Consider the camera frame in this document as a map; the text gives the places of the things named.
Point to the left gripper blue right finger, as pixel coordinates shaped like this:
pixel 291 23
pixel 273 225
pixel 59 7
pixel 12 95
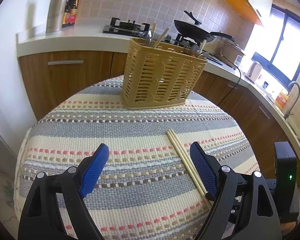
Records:
pixel 206 167

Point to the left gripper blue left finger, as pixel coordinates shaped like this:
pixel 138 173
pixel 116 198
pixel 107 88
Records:
pixel 93 169

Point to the clear spoon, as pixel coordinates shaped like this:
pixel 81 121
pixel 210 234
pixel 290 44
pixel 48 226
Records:
pixel 146 38
pixel 203 54

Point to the striped woven table mat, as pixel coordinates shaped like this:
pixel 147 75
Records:
pixel 144 191

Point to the orange dish soap bottle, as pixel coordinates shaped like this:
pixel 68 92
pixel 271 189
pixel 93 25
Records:
pixel 281 100

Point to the yellow plastic utensil basket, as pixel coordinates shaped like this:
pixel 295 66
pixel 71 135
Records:
pixel 159 77

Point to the white electric kettle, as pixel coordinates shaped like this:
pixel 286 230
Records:
pixel 254 71

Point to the beige rice cooker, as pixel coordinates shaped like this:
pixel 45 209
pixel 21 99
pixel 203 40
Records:
pixel 229 52

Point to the black wok with lid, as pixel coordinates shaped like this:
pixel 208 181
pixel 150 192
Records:
pixel 195 32

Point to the wooden chopstick pair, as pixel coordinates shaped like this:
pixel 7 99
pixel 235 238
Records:
pixel 155 45
pixel 153 34

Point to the black gas stove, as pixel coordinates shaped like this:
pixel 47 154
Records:
pixel 127 28

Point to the dark soy sauce bottle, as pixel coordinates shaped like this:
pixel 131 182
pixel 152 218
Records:
pixel 70 13

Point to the steel thermos canister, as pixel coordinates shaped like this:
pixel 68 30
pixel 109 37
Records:
pixel 55 16

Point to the kitchen window frame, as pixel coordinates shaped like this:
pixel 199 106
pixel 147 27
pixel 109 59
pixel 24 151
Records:
pixel 278 48

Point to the orange wall cabinet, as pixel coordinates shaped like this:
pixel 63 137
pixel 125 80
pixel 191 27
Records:
pixel 254 11

